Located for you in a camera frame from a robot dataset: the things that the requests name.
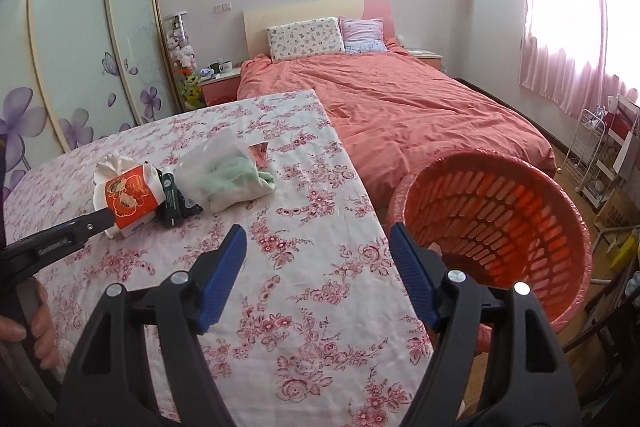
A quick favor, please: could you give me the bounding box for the white tissue paper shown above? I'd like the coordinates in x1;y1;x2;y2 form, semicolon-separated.
93;150;139;185

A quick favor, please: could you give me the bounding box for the red white noodle cup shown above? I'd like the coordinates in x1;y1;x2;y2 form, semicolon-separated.
93;164;166;239

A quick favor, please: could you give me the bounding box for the dark green wrapper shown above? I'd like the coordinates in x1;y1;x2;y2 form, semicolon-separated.
156;172;203;229

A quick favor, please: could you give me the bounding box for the clear plastic packaging tray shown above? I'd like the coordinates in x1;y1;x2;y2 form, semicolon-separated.
174;128;253;206

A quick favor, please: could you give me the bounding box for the green white cloth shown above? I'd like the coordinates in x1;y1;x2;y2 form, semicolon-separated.
202;160;276;213

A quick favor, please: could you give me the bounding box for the small red foil wrapper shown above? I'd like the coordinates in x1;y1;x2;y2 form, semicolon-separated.
248;142;269;170

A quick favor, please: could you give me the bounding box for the person's left hand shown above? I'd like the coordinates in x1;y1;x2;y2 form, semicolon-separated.
0;276;61;371

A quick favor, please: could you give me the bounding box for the cluttered desk with items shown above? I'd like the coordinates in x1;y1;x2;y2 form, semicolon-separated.
579;89;640;298

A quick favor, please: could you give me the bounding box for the red plastic laundry basket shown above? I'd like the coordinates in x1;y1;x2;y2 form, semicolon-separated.
386;150;592;333

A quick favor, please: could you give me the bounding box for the floral pink white tablecloth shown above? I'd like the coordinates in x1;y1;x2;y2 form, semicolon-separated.
1;91;433;426

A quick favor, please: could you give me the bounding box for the wardrobe with purple flowers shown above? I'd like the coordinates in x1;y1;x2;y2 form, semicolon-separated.
1;0;179;197

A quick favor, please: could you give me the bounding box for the plush toy display tube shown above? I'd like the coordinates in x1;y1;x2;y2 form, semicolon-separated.
164;11;205;110

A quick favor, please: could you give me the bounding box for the pink left nightstand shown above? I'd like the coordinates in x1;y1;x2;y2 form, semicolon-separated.
200;67;241;106

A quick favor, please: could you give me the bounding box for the white mug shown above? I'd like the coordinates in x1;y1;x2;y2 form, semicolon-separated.
219;61;233;74

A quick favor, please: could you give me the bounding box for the salmon pink bed duvet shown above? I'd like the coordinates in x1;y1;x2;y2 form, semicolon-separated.
238;42;556;209

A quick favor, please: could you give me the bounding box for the beige pink headboard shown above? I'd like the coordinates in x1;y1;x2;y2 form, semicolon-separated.
242;0;399;60

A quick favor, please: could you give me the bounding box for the right bedside nightstand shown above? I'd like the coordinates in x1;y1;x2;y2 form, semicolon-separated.
408;49;442;72

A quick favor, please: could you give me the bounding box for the pink window curtain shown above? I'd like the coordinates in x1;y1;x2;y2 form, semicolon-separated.
520;0;639;117

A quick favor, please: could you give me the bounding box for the floral white pillow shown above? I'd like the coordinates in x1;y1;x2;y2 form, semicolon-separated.
267;17;345;62

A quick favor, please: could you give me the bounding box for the pink striped pillow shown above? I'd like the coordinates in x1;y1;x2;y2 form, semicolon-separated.
338;17;387;54

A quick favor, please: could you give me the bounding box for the white wire rack cart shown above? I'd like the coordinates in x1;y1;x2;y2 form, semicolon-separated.
561;108;617;210

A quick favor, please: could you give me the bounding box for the wall power socket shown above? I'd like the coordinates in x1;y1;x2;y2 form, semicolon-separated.
214;2;232;14

